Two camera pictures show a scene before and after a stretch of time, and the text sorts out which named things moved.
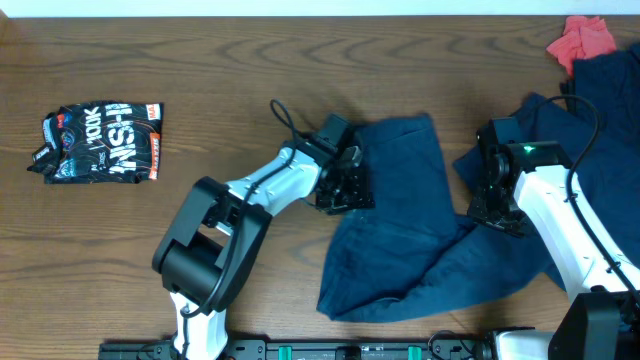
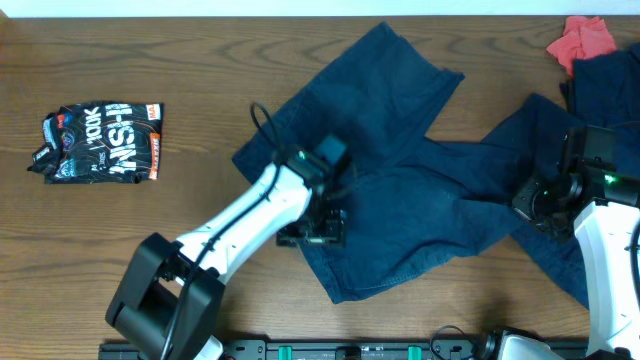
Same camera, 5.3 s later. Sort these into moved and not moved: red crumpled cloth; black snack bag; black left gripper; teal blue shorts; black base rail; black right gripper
Moved: black left gripper; teal blue shorts; black right gripper
Not moved: black base rail; red crumpled cloth; black snack bag
